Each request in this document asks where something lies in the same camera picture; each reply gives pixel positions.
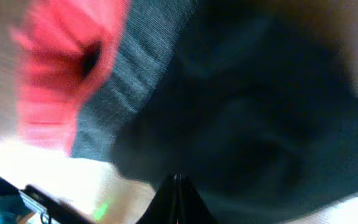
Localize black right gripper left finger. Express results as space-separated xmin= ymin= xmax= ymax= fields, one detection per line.
xmin=136 ymin=175 xmax=178 ymax=224

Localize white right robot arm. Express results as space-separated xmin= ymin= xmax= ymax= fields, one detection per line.
xmin=19 ymin=175 xmax=217 ymax=224

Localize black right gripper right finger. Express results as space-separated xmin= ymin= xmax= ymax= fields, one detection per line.
xmin=177 ymin=175 xmax=217 ymax=224

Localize black pants with red waistband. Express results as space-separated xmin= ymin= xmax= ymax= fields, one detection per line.
xmin=14 ymin=1 xmax=358 ymax=223

